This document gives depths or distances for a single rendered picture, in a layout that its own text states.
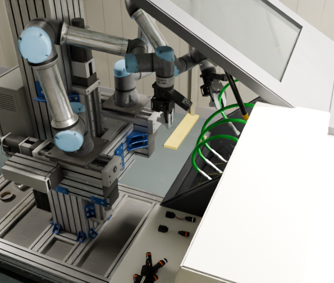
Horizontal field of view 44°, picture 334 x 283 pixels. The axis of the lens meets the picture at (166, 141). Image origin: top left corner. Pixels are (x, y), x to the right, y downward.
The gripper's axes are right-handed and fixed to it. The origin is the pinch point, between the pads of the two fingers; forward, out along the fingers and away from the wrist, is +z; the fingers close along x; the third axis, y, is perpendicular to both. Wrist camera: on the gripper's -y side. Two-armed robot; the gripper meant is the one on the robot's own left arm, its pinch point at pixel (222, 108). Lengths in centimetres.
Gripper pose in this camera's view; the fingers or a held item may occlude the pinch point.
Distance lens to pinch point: 196.8
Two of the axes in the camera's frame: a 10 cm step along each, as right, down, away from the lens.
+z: 2.4, 9.6, -1.6
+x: -8.2, 1.2, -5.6
